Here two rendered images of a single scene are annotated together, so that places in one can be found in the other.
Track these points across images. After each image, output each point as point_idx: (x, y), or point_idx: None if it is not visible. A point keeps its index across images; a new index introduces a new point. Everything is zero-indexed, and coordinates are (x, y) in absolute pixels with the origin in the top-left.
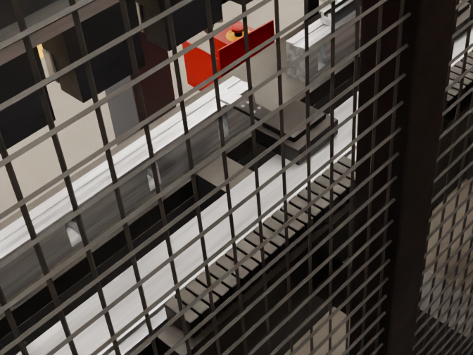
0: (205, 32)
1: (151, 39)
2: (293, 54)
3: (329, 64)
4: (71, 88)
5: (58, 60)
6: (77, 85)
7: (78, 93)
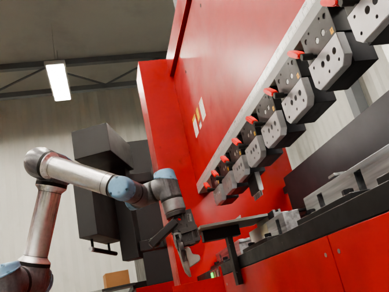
0: (190, 274)
1: (320, 99)
2: (290, 219)
3: None
4: (365, 52)
5: (351, 35)
6: (371, 46)
7: (373, 52)
